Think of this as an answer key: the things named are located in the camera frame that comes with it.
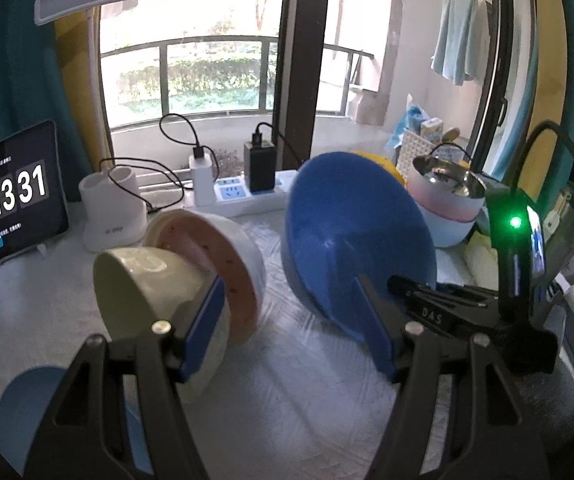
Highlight blue plastic bag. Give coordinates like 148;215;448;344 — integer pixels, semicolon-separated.
391;94;434;153

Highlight large blue bowl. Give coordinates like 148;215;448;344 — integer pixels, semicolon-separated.
280;151;438;361

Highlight stainless steel bowl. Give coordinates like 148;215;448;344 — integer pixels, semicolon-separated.
411;155;488;202

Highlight light blue hanging towel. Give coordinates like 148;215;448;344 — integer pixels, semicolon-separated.
430;0;488;87

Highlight pink strawberry print bowl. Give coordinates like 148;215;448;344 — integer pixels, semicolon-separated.
144;210;268;347

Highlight thick black gripper cable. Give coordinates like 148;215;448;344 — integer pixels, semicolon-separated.
511;119;574;221

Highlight white textured tablecloth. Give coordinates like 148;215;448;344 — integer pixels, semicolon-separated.
0;205;574;480

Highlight tablet showing clock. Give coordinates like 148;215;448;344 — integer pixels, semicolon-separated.
0;120;71;275

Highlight black charger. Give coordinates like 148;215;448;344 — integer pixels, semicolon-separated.
243;141;278;192

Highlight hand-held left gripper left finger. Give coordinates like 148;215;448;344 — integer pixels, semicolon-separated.
23;276;228;480

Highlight white desk lamp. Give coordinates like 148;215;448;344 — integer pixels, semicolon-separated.
33;0;155;253

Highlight pale green bowl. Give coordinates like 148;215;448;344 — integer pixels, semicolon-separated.
92;247;232;405

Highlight yellow curtain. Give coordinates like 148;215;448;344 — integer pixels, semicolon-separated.
53;0;115;161

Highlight teal curtain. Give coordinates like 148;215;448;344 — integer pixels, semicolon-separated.
0;0;95;203

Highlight white perforated basket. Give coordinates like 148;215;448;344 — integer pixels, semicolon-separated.
401;127;474;173

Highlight balcony railing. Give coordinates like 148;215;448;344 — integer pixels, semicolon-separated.
99;35;374;128

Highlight light blue plate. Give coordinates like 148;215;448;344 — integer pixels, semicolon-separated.
0;366;142;480

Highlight black charger cable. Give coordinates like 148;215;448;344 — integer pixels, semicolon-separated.
98;113;206;213
252;121;312;170

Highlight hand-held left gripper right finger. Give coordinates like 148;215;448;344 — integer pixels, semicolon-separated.
356;274;552;480

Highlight white charger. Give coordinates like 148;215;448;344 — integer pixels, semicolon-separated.
189;155;216;207

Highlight thin black cable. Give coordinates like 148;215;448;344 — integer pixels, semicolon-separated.
427;142;474;173

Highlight yellow packet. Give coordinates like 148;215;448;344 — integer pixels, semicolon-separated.
351;150;408;187

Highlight dark window frame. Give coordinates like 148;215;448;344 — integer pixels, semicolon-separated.
271;0;334;171

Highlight white power strip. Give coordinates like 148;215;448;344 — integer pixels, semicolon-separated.
183;169;298;219

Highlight small carton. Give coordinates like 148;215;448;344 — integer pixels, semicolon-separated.
419;117;446;142

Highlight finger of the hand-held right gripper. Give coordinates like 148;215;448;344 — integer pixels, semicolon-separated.
387;274;502;335

